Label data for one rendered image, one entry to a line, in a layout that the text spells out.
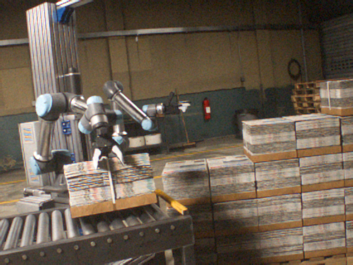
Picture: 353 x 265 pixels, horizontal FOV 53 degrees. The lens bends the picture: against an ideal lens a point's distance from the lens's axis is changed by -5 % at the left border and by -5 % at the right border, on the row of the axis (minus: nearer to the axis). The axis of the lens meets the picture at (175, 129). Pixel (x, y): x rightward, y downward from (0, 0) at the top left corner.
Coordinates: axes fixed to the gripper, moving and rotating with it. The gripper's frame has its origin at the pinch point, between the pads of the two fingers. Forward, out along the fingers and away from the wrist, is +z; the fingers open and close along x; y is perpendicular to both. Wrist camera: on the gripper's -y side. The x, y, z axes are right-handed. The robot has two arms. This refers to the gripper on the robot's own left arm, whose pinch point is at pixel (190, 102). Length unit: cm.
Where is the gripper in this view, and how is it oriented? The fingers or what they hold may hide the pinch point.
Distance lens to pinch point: 270.9
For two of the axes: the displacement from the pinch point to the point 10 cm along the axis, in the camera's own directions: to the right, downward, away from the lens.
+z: 9.8, -0.9, -1.5
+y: 1.3, 9.7, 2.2
